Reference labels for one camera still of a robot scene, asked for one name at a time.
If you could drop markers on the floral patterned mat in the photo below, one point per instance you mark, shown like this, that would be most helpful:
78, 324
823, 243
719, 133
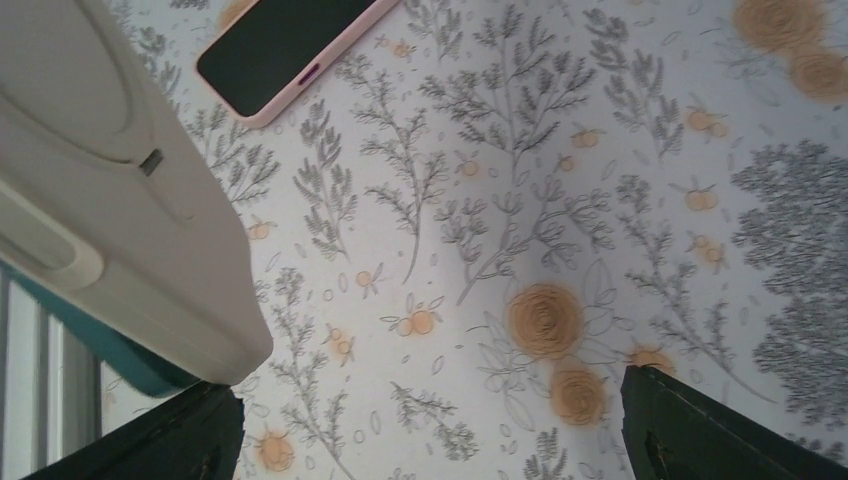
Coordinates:
468, 229

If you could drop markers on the aluminium rail frame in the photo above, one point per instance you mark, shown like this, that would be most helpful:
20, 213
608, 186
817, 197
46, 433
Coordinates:
50, 381

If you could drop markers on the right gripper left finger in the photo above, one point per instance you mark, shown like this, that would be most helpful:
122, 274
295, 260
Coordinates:
197, 434

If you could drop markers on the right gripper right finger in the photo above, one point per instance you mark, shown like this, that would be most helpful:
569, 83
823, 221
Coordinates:
672, 431

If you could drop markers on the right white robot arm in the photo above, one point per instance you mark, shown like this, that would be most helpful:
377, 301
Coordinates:
108, 208

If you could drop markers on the phone in pink case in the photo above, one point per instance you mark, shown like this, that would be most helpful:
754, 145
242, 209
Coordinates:
274, 49

